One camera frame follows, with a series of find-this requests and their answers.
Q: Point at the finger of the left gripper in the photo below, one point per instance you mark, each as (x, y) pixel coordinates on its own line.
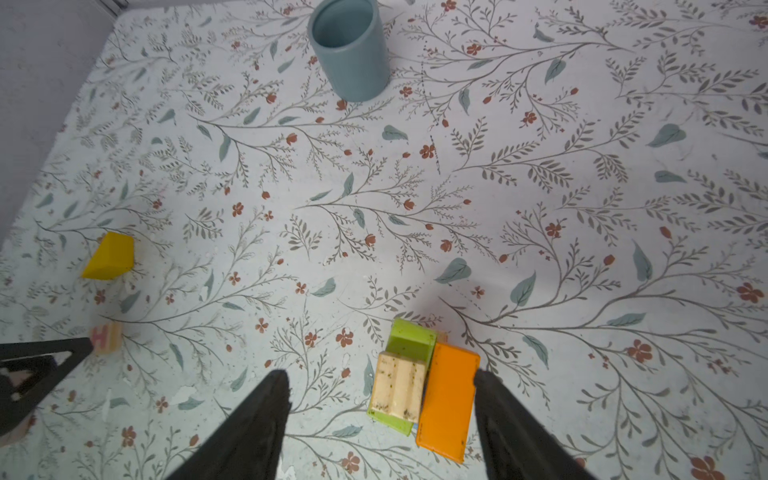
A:
(32, 370)

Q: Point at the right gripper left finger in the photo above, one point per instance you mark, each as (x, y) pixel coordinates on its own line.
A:
(248, 443)

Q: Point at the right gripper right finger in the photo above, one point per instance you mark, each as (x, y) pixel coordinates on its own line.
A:
(514, 444)

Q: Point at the wood letter H cube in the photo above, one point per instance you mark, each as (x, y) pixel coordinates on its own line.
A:
(106, 338)

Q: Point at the orange rectangular block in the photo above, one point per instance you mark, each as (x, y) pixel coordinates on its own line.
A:
(448, 402)

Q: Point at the yellow triangular block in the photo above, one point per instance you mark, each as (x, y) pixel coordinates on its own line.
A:
(113, 257)

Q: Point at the green rectangular block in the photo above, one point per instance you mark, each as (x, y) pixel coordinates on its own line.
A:
(412, 341)

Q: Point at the small natural wood cube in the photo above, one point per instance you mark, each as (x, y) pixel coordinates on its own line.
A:
(398, 387)

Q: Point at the teal cup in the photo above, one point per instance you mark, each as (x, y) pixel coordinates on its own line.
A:
(348, 39)

